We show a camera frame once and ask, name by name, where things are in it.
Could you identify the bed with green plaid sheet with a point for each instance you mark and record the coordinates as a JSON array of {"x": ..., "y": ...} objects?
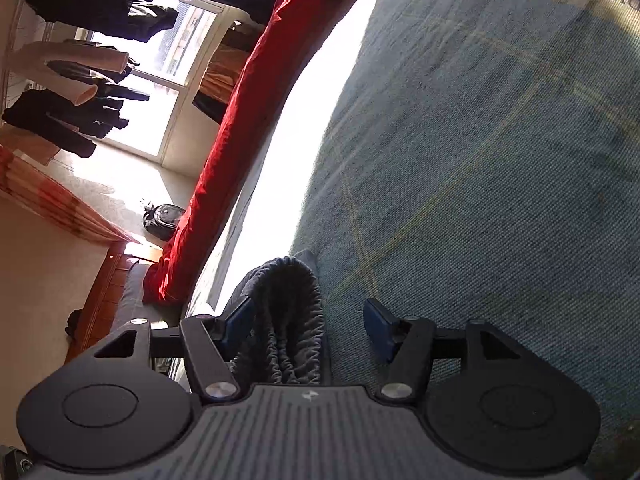
[{"x": 475, "y": 160}]

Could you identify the dark clothes on line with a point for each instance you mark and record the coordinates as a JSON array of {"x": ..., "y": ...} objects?
[{"x": 95, "y": 10}]

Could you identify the beige hanging garment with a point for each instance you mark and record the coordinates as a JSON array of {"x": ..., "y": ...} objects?
[{"x": 65, "y": 62}]

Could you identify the orange patterned curtain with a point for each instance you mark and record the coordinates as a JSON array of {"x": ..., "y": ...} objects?
[{"x": 50, "y": 195}]

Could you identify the black backpack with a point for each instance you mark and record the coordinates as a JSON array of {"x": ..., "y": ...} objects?
[{"x": 162, "y": 221}]

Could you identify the wooden headboard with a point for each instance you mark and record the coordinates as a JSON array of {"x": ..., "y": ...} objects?
[{"x": 105, "y": 285}]

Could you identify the red quilt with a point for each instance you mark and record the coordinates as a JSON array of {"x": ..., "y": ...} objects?
[{"x": 250, "y": 110}]

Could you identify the grey sweatpants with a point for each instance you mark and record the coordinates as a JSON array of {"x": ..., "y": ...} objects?
[{"x": 290, "y": 310}]

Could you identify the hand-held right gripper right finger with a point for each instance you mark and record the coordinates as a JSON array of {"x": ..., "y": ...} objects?
[{"x": 377, "y": 324}]

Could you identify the bay window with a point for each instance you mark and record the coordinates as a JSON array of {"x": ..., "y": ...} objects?
[{"x": 165, "y": 90}]

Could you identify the brown hanging garment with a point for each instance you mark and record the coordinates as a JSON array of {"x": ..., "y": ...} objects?
[{"x": 240, "y": 37}]

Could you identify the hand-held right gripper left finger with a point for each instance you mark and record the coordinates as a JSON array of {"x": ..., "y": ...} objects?
[{"x": 240, "y": 321}]

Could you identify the dark hanging garment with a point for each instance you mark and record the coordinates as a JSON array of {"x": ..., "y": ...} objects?
[{"x": 210, "y": 107}]

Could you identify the grey plaid pillow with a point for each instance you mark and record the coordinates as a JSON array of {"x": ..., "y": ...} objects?
[{"x": 135, "y": 290}]

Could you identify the small dark cloth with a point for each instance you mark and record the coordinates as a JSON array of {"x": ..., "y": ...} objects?
[{"x": 74, "y": 322}]

